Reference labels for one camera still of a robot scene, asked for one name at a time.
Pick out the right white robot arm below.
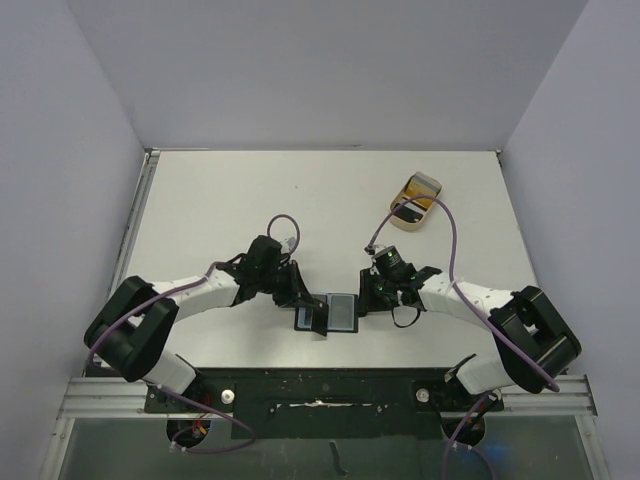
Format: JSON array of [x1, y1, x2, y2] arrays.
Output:
[[356, 246, 582, 409]]

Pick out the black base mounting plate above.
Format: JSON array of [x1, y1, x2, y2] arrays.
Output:
[[144, 367, 504, 440]]

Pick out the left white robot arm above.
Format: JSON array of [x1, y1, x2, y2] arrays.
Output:
[[84, 235, 328, 411]]

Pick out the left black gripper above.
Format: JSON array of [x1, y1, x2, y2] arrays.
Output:
[[257, 259, 315, 308]]

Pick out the stack of black cards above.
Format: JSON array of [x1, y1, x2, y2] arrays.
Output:
[[404, 172, 442, 210]]

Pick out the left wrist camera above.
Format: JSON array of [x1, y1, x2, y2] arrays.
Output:
[[280, 237, 299, 254]]

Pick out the beige wooden tray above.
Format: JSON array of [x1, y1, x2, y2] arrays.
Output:
[[389, 182, 431, 232]]

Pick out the white edged credit card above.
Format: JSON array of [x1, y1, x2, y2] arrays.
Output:
[[310, 295, 329, 337]]

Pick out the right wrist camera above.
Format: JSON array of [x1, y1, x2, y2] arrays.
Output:
[[364, 244, 386, 256]]

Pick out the black leather card holder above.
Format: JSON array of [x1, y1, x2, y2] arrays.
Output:
[[294, 293, 358, 336]]

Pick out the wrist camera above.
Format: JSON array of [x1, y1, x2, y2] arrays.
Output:
[[280, 237, 299, 254], [364, 244, 386, 256]]

